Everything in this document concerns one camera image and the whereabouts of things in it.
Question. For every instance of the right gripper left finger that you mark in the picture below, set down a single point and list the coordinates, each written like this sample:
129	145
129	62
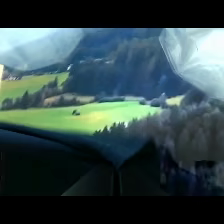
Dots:
98	183

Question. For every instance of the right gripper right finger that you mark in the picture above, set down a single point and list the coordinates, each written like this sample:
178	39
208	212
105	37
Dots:
140	176

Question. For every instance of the dark blue garment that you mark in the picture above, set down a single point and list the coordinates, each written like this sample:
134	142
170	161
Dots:
43	160

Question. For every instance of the white garment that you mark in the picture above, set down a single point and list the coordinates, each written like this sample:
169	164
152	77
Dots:
200	56

